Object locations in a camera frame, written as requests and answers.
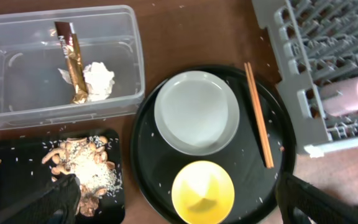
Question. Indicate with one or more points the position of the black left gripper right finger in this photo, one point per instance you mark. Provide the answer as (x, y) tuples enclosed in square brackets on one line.
[(300, 202)]

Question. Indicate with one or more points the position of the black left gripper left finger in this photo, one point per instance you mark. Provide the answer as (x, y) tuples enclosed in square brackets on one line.
[(56, 203)]

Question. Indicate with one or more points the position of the food scraps peanuts and rice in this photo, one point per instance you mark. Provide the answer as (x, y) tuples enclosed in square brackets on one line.
[(88, 160)]

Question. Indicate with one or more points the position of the pink plastic cup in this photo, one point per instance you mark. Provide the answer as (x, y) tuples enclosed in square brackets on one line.
[(350, 95)]

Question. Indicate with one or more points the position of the yellow bowl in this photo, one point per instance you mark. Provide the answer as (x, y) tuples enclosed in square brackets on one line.
[(203, 192)]

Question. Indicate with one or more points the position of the white tissue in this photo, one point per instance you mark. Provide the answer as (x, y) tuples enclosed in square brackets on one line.
[(98, 80)]

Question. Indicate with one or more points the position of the brown coffee sachet wrapper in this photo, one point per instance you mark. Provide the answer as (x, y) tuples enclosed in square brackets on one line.
[(69, 43)]

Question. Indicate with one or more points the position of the clear plastic waste bin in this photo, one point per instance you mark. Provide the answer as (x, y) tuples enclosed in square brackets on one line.
[(32, 90)]

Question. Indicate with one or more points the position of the grey plastic dishwasher rack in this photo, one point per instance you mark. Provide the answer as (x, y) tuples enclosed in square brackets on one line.
[(316, 47)]

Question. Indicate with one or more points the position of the rectangular black tray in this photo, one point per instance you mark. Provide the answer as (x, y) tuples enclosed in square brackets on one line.
[(22, 172)]

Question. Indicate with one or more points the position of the round black tray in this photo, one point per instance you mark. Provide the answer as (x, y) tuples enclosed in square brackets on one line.
[(155, 163)]

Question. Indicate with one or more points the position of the wooden chopstick right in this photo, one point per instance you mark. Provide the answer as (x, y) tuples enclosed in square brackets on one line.
[(261, 115)]

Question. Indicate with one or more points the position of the wooden chopstick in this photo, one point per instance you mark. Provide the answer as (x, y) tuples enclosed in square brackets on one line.
[(257, 115), (261, 115)]

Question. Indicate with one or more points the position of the wooden chopstick left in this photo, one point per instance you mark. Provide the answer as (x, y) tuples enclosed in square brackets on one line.
[(257, 115)]

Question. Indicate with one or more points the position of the white round plate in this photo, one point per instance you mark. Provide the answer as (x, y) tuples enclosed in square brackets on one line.
[(196, 113)]

